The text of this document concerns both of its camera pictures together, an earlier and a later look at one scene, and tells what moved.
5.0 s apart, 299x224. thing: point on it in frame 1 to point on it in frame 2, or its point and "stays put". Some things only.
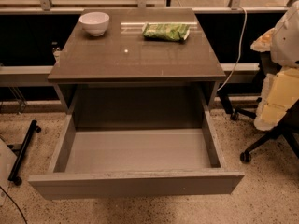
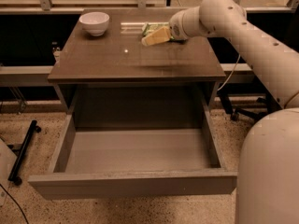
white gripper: (287, 44) to (176, 28)
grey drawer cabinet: (119, 80) stays put
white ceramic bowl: (95, 22) stays put
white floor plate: (7, 161) stays put
